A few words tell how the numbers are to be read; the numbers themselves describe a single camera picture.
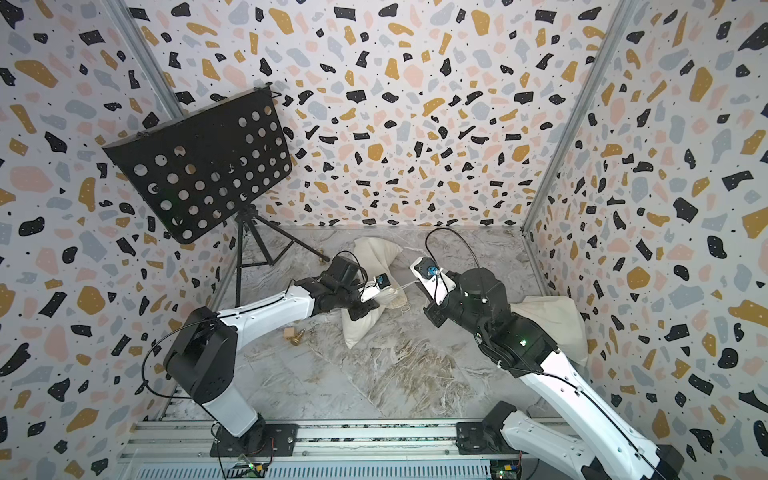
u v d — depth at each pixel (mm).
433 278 523
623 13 712
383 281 777
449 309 532
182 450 740
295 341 894
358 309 796
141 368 775
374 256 997
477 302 457
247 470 717
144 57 750
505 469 716
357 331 865
